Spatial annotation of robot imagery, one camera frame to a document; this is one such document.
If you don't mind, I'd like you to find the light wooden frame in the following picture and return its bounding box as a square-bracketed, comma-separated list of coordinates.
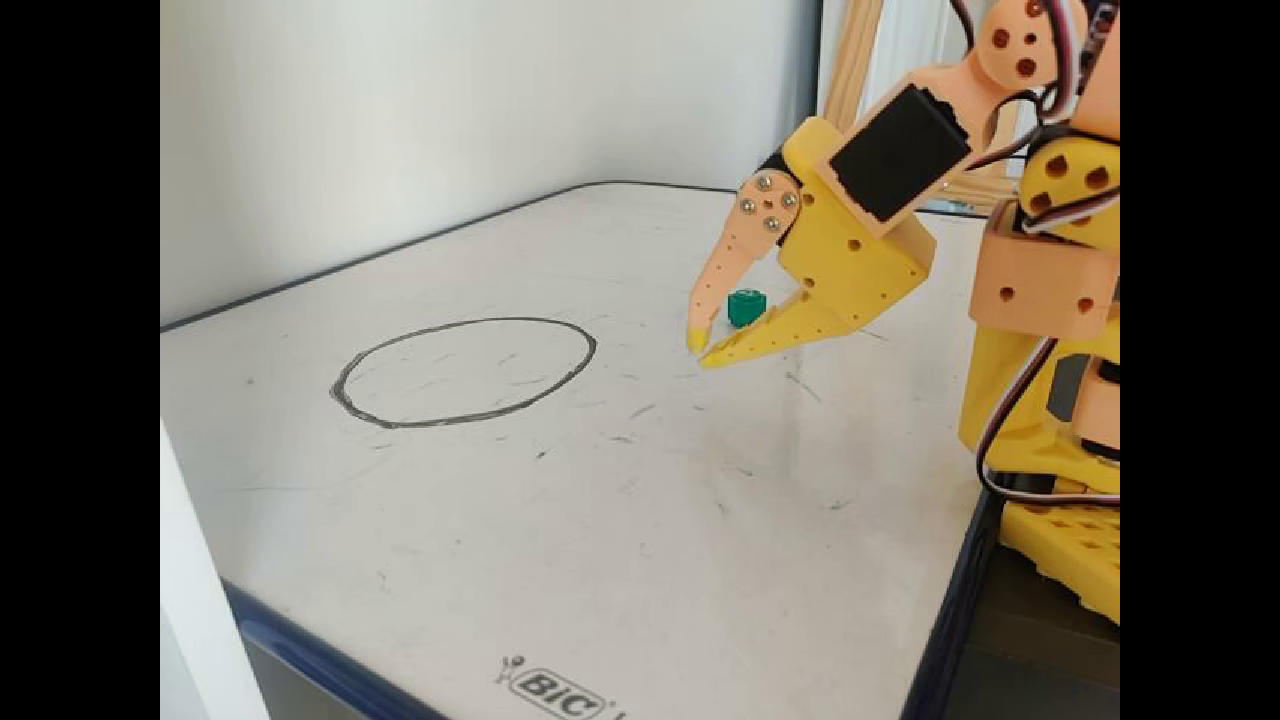
[818, 0, 1023, 216]

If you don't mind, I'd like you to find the wrist servo wire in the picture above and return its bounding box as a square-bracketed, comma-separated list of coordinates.
[950, 0, 1096, 173]

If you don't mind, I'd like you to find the white BIC whiteboard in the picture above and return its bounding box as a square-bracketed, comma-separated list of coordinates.
[160, 180, 1011, 720]

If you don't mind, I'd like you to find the white standing panel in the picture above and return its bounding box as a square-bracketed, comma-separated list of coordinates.
[160, 420, 271, 720]

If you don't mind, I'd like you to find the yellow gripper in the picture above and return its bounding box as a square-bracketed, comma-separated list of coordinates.
[686, 116, 938, 370]

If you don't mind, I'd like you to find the yellow perforated robot base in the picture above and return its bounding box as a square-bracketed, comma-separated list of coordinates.
[998, 478, 1121, 625]

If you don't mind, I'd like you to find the shoulder servo wire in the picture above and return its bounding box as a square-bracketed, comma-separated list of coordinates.
[975, 335, 1121, 507]

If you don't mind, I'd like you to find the black drawn circle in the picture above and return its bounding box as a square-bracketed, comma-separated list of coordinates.
[330, 317, 598, 430]

